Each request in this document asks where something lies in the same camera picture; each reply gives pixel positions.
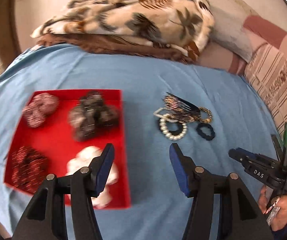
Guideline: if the red tray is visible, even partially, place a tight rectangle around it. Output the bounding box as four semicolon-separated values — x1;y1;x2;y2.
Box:
3;89;131;209

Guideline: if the white pearl bracelet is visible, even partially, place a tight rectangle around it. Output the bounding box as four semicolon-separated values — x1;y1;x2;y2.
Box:
159;114;188;141

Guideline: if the floral beige brown blanket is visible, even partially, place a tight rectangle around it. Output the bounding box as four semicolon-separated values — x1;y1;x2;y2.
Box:
31;0;215;64

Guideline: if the white pillow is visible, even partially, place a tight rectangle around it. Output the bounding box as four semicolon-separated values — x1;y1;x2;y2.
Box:
211;6;253;63

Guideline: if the grey black scrunchie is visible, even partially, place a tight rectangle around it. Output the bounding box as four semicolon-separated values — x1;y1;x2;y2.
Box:
68;91;119;141

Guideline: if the dark blue hair tie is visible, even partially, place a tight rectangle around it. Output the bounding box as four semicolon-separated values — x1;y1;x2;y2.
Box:
196;122;216;142

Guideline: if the pink white scrunchie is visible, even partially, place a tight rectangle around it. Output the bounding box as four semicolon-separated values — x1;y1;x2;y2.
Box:
22;93;59;128

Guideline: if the light blue bed sheet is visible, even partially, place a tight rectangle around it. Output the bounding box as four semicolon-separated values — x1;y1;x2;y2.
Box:
0;44;276;239

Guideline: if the gold beaded bracelet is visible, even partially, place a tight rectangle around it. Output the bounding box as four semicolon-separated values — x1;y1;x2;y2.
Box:
196;106;213;124

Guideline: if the person's right hand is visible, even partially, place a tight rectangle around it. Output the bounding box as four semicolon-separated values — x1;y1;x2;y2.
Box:
257;185;287;232

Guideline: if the red black scrunchie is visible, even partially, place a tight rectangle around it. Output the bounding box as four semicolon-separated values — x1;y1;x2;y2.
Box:
11;146;48;194

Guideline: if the striped pink pillow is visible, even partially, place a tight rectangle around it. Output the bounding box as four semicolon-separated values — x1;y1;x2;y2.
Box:
198;15;287;183

